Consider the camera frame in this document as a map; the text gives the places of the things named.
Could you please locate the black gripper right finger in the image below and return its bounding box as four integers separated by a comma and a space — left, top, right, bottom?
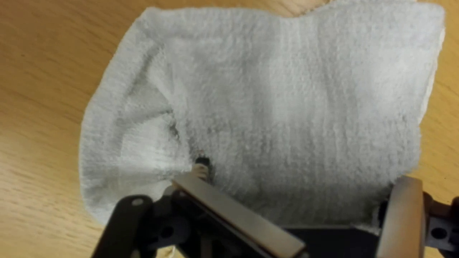
374, 175, 427, 258

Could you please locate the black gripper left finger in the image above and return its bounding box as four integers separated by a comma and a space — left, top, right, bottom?
170, 155, 307, 258

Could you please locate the white terry towel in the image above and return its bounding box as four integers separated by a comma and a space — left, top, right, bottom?
77, 0, 449, 237

